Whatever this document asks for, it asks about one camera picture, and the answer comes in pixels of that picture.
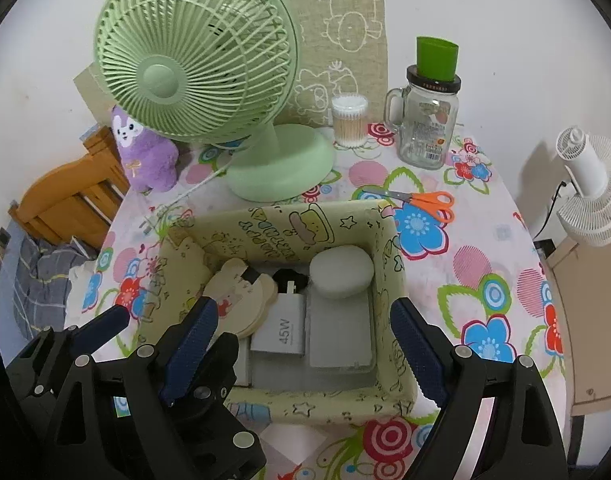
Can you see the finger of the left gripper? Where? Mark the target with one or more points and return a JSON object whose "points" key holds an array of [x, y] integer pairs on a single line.
{"points": [[59, 350], [16, 382]]}

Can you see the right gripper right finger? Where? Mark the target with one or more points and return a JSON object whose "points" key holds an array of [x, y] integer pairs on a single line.
{"points": [[522, 441]]}

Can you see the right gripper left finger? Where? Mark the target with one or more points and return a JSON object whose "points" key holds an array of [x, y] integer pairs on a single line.
{"points": [[176, 398]]}

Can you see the white 45W charger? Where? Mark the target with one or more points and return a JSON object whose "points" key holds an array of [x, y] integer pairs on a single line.
{"points": [[283, 330]]}

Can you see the white oval case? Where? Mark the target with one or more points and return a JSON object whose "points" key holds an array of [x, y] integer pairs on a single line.
{"points": [[341, 272]]}

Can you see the white cube charger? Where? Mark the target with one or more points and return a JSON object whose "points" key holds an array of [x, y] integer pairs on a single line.
{"points": [[242, 366]]}

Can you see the black round adapter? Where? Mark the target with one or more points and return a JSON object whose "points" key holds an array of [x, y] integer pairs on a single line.
{"points": [[290, 281]]}

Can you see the clear box of floss picks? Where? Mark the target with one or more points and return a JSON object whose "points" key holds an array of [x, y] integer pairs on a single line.
{"points": [[339, 351]]}

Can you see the grey plaid blanket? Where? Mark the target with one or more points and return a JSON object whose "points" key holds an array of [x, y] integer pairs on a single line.
{"points": [[35, 281]]}

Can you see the cartoon print fabric storage box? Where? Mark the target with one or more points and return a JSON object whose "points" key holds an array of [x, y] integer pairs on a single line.
{"points": [[180, 263]]}

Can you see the wooden chair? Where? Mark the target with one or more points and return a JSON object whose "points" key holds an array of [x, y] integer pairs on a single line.
{"points": [[76, 200]]}

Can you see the beige cabinet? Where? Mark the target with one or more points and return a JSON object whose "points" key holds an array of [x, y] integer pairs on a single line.
{"points": [[582, 277]]}

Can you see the floral tablecloth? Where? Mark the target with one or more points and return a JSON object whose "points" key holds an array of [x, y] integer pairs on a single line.
{"points": [[478, 278]]}

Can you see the purple plush bunny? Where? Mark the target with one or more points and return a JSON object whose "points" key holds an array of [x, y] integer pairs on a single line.
{"points": [[147, 159]]}

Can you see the white clip fan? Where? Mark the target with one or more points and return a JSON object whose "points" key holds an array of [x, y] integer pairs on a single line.
{"points": [[586, 216]]}

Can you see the cotton swab container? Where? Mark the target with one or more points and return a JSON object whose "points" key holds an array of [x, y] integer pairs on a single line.
{"points": [[350, 119]]}

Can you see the green desk fan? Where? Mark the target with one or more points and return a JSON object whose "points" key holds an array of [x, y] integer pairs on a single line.
{"points": [[215, 71]]}

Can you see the glass mason jar mug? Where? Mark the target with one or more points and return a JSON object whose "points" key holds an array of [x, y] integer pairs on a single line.
{"points": [[423, 116]]}

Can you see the green plastic cup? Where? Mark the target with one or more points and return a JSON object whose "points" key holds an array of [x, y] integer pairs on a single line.
{"points": [[436, 58]]}

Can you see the beige cartoon placemat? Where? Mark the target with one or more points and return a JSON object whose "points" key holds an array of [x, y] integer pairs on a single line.
{"points": [[343, 49]]}

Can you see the orange handled scissors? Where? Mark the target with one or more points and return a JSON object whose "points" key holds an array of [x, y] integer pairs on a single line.
{"points": [[439, 205]]}

